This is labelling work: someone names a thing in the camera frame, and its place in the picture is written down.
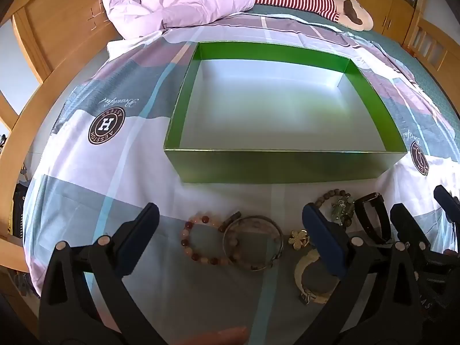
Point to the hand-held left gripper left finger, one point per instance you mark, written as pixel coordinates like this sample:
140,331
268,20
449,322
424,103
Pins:
138,237

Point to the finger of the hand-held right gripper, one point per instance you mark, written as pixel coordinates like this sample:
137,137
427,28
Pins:
449,205
408,226

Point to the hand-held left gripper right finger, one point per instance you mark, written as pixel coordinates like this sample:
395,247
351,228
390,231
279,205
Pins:
323,237

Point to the black leather band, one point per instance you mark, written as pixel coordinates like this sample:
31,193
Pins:
370,222

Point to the green cardboard box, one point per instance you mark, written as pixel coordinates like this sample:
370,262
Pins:
269,167

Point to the person's left hand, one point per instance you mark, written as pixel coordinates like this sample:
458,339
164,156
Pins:
222,337

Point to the gold flower brooch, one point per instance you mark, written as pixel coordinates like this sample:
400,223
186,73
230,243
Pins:
300,239

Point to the cream bangle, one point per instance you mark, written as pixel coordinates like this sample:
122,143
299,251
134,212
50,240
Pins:
300,269

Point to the checked printed bed sheet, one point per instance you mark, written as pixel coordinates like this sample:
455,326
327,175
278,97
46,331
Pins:
90,187

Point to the thin metal bangle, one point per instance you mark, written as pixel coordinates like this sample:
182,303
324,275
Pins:
230,249

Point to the dark bead strand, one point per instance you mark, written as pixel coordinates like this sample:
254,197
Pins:
230,220

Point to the wooden footboard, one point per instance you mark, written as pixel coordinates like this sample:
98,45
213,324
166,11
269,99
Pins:
435,46

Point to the wooden headboard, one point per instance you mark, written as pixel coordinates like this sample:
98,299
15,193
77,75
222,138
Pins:
61,25

